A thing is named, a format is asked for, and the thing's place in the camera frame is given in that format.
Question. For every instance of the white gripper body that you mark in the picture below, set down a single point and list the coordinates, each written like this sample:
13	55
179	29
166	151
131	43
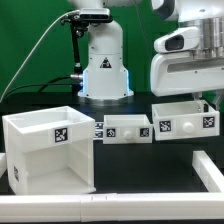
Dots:
180	73

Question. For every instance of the white front drawer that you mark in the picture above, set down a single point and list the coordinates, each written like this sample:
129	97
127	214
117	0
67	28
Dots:
182	120

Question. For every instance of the white drawer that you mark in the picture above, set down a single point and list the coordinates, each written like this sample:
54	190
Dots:
127	129
182	120

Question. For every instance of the white drawer cabinet box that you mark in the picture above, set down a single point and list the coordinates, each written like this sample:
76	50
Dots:
50	152

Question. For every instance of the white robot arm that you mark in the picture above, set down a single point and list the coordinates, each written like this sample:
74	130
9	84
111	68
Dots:
105	77

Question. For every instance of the white rear drawer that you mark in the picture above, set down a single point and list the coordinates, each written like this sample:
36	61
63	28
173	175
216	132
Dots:
127	129

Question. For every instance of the white left fence block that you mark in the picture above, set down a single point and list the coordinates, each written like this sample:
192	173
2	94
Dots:
3	165

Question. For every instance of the white right fence rail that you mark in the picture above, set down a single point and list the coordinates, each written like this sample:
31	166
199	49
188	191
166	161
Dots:
208	172

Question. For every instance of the white fence rail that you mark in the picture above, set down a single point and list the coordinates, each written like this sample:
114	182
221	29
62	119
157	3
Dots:
208	172
112	207

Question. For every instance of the white marker base plate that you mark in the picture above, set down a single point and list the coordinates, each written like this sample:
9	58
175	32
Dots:
99	131

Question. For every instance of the grey camera on stand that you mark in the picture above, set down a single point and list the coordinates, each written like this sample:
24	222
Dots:
94	15

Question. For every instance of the black camera stand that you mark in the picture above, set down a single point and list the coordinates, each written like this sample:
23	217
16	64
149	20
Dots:
76	46

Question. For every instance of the white front fence rail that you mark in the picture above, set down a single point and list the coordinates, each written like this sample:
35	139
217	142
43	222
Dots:
112	207

